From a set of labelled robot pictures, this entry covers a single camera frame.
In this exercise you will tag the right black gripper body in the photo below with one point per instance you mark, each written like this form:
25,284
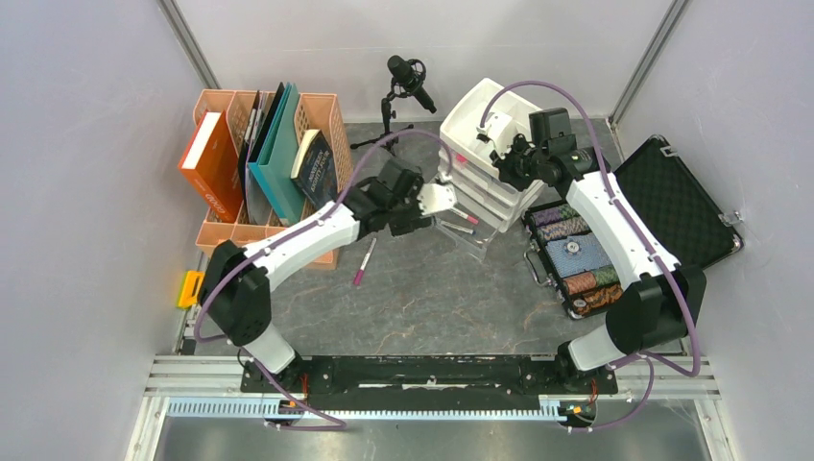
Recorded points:
521,164

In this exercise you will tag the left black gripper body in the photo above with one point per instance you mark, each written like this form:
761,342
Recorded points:
406,217

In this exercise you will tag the clear barrel pen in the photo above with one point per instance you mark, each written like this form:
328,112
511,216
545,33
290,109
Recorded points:
454,227

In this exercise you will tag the white plastic drawer unit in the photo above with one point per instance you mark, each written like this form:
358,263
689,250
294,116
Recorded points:
479,192

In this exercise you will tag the pink white marker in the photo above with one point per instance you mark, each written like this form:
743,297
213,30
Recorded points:
465,216

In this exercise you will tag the dark blue hardcover book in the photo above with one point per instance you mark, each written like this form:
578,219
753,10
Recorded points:
314,169

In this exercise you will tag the peach plastic file organizer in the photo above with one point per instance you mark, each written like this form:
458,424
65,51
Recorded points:
319,111

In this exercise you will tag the orange book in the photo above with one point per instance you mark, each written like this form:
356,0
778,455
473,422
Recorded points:
210,165

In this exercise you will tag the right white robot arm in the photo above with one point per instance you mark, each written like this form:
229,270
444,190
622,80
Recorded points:
661,298

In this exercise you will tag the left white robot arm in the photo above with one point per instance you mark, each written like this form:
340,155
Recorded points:
239,281

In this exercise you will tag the magenta marker pen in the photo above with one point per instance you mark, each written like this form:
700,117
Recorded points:
365,261

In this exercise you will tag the green file folder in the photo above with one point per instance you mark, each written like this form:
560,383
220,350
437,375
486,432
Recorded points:
274,164

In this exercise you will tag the black microphone on tripod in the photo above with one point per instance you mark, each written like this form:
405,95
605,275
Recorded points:
407,81

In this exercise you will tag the black open carrying case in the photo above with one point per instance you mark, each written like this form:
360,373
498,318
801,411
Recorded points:
671,203

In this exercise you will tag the yellow orange block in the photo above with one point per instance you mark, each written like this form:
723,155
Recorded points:
189,290

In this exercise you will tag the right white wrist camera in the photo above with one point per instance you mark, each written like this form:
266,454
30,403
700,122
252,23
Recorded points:
499,131

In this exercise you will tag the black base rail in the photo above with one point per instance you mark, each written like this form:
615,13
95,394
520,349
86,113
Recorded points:
439,382

